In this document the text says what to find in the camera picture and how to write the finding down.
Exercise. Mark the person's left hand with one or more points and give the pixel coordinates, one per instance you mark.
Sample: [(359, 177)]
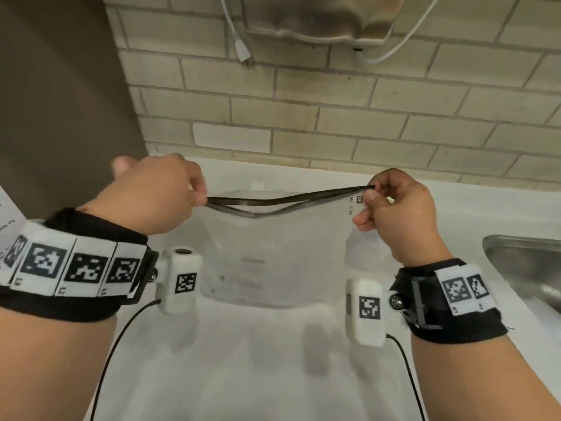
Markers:
[(153, 192)]

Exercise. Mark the person's right hand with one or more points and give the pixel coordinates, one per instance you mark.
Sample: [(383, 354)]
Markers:
[(403, 219)]

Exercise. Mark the clear zip bag black zipper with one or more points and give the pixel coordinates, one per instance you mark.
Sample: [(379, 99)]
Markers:
[(280, 258)]

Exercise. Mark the person's right forearm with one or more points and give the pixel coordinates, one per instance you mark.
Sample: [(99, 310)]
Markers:
[(473, 381)]

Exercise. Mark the stainless steel sink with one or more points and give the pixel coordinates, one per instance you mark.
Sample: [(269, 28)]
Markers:
[(526, 267)]

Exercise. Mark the white paper notice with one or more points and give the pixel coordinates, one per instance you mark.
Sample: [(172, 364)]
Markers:
[(8, 219)]

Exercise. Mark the white power plug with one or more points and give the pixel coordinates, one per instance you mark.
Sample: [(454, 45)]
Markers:
[(241, 43)]

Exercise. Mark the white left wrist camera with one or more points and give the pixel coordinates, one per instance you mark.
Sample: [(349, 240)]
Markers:
[(175, 302)]

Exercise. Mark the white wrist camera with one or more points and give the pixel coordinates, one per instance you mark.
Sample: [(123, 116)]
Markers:
[(364, 333), (175, 302)]

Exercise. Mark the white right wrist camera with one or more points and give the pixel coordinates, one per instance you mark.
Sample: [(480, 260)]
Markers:
[(364, 333)]

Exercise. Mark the white wall appliance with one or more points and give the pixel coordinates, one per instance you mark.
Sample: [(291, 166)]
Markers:
[(315, 17)]

